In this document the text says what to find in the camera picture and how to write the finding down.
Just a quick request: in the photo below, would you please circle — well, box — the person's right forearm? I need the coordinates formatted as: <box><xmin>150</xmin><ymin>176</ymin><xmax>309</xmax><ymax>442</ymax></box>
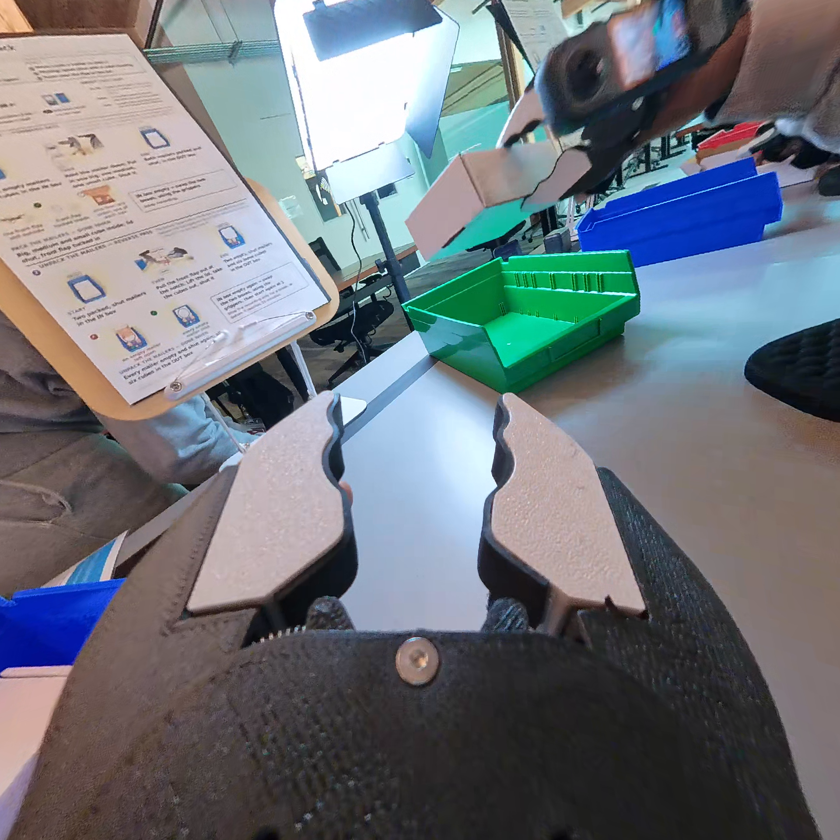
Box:
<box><xmin>705</xmin><ymin>0</ymin><xmax>840</xmax><ymax>155</ymax></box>

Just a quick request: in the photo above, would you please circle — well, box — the person's right hand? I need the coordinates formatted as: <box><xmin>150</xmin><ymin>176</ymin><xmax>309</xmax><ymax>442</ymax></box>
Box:
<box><xmin>653</xmin><ymin>13</ymin><xmax>756</xmax><ymax>135</ymax></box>

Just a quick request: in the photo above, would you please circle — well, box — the studio light on stand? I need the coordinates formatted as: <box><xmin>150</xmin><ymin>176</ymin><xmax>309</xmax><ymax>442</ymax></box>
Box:
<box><xmin>272</xmin><ymin>0</ymin><xmax>462</xmax><ymax>332</ymax></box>

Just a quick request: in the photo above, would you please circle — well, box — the wooden document stand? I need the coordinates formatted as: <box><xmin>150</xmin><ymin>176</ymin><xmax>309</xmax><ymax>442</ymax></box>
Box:
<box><xmin>0</xmin><ymin>29</ymin><xmax>368</xmax><ymax>473</ymax></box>

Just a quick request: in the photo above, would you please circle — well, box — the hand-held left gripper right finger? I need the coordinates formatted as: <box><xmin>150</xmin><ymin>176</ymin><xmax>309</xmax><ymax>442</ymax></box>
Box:
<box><xmin>478</xmin><ymin>392</ymin><xmax>649</xmax><ymax>636</ymax></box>

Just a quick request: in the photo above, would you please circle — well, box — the green plastic bin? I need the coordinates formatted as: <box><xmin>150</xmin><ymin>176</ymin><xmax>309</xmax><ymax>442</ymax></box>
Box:
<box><xmin>402</xmin><ymin>249</ymin><xmax>641</xmax><ymax>395</ymax></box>

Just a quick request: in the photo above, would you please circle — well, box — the red plastic bin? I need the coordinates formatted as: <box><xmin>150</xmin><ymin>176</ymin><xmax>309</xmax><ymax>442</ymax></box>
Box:
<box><xmin>696</xmin><ymin>121</ymin><xmax>765</xmax><ymax>165</ymax></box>

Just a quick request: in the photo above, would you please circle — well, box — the black office chair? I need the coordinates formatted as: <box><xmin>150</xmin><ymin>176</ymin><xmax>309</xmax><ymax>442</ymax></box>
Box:
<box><xmin>308</xmin><ymin>298</ymin><xmax>395</xmax><ymax>388</ymax></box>

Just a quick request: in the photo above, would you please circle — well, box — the printed instruction sheet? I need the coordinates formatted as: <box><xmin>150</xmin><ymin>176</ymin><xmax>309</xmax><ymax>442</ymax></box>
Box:
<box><xmin>0</xmin><ymin>33</ymin><xmax>331</xmax><ymax>404</ymax></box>

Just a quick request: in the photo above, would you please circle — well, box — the black textured mat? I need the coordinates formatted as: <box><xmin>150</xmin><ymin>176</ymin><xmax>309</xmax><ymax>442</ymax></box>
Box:
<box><xmin>745</xmin><ymin>319</ymin><xmax>840</xmax><ymax>423</ymax></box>

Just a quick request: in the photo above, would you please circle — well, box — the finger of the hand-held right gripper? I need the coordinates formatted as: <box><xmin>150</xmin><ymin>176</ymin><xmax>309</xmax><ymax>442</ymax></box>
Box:
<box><xmin>521</xmin><ymin>146</ymin><xmax>598</xmax><ymax>210</ymax></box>
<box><xmin>495</xmin><ymin>92</ymin><xmax>559</xmax><ymax>148</ymax></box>

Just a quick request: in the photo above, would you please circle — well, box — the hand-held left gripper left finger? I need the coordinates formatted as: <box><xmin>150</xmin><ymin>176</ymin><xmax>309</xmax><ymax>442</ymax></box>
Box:
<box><xmin>185</xmin><ymin>391</ymin><xmax>360</xmax><ymax>632</ymax></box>

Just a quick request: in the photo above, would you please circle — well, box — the white wall poster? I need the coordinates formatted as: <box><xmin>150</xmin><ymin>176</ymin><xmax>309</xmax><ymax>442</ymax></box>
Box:
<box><xmin>502</xmin><ymin>0</ymin><xmax>568</xmax><ymax>60</ymax></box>

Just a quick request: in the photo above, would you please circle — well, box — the blue and white pamphlet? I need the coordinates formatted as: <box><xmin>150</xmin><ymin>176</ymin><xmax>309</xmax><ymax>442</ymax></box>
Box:
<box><xmin>42</xmin><ymin>530</ymin><xmax>129</xmax><ymax>588</ymax></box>

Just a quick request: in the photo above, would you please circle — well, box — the blue plastic bin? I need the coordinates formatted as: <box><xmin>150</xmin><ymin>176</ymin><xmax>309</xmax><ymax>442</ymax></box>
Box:
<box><xmin>576</xmin><ymin>172</ymin><xmax>784</xmax><ymax>269</ymax></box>
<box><xmin>681</xmin><ymin>156</ymin><xmax>761</xmax><ymax>191</ymax></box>
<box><xmin>0</xmin><ymin>577</ymin><xmax>127</xmax><ymax>673</ymax></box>

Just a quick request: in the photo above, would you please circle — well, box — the white cardboard mailer box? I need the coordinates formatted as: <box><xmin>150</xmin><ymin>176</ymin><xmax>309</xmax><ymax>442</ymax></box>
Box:
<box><xmin>405</xmin><ymin>141</ymin><xmax>565</xmax><ymax>262</ymax></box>
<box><xmin>0</xmin><ymin>665</ymin><xmax>74</xmax><ymax>840</ymax></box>

